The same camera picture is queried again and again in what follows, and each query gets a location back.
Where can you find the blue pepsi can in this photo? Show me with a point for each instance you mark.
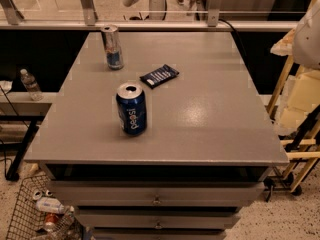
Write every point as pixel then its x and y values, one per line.
pixel 131 103

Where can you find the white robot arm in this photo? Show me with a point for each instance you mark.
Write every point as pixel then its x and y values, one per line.
pixel 306 42

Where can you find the silver blue energy drink can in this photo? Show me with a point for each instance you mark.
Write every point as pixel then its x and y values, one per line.
pixel 112 46

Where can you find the silver can in basket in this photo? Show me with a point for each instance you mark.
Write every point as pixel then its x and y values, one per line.
pixel 37 194

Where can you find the red can in basket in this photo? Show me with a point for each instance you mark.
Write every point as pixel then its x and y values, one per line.
pixel 50 221

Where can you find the grey drawer cabinet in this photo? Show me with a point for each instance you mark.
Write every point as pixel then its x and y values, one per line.
pixel 207 148

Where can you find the dark blue snack wrapper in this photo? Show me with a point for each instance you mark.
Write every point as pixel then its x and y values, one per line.
pixel 159 76

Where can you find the clear plastic water bottle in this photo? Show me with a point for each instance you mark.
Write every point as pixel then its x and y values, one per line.
pixel 31 85

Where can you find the plastic bottle in basket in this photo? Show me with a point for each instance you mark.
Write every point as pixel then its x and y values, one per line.
pixel 50 205

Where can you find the grey side bench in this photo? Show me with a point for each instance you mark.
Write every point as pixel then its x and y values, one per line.
pixel 19 107

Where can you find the wire mesh basket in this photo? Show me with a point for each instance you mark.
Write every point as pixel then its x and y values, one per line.
pixel 27 221

